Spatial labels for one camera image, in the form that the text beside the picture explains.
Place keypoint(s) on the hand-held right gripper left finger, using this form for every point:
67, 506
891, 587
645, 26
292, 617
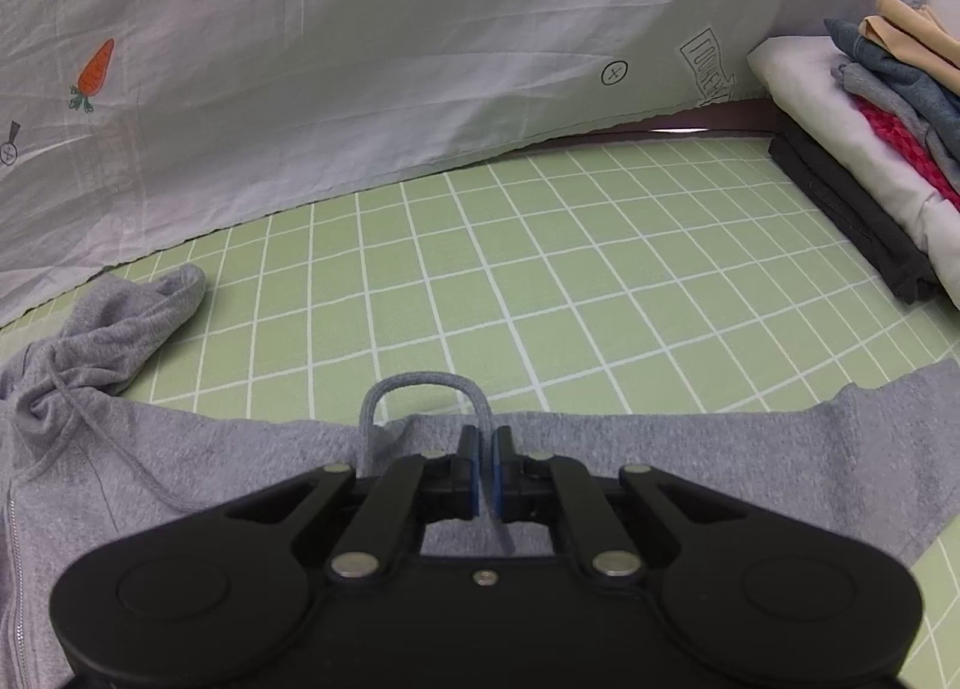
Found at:
472, 479

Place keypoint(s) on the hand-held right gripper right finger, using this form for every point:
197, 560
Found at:
496, 479

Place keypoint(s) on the grey zip hoodie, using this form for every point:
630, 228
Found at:
225, 456

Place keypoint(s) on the stack of folded clothes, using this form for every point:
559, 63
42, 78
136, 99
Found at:
832, 126

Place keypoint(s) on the green grid mat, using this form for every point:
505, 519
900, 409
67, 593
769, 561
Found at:
600, 269

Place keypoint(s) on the white printed bed sheet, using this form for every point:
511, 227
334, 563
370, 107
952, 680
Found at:
375, 59

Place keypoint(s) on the dark brown board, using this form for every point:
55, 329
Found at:
735, 115

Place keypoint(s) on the black folded garment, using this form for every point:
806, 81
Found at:
847, 216

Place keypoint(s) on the pink knit garment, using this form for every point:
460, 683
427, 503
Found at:
904, 141

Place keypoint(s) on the grey folded garment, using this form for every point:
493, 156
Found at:
870, 83

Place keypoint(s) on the blue denim garment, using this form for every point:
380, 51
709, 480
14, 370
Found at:
900, 77

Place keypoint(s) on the beige folded garment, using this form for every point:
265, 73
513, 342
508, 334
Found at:
919, 36

